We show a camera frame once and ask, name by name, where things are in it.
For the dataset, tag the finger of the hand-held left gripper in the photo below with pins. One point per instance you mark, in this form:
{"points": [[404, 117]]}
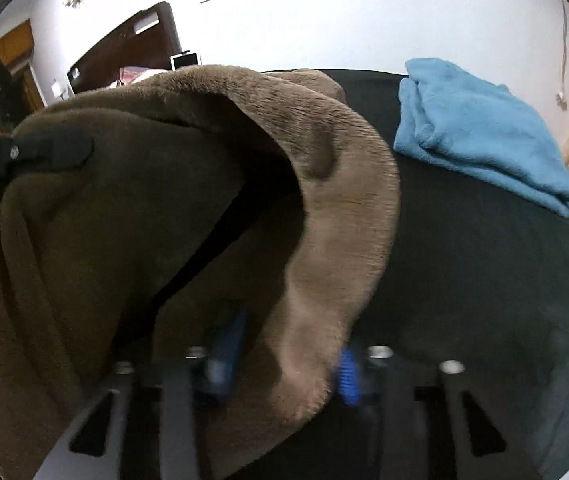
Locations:
{"points": [[49, 152]]}

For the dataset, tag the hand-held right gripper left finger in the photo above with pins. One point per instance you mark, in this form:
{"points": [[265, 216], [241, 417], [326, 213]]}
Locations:
{"points": [[227, 355]]}

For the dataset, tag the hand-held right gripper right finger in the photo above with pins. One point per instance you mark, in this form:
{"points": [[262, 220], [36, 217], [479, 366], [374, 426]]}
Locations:
{"points": [[349, 377]]}

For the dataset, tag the brown fleece garment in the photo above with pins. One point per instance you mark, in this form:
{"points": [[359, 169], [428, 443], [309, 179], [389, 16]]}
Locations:
{"points": [[114, 220]]}

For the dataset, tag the wooden door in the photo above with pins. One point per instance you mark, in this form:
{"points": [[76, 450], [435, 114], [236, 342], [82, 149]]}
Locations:
{"points": [[17, 60]]}

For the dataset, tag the pink patterned cloth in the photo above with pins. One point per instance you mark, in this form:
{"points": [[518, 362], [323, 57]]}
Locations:
{"points": [[132, 74]]}

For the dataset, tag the dark wooden headboard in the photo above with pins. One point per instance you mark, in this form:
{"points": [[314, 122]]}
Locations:
{"points": [[129, 45]]}

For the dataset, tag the black bed sheet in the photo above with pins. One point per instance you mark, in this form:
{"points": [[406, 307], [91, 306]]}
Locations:
{"points": [[464, 270]]}

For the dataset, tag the white tablet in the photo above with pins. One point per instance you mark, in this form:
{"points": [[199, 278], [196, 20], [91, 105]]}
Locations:
{"points": [[185, 60]]}

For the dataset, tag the blue fleece garment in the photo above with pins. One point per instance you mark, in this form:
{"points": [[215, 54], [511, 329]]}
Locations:
{"points": [[479, 135]]}

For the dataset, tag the white wall socket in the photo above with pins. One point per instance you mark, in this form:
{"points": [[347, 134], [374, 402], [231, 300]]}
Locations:
{"points": [[57, 91]]}

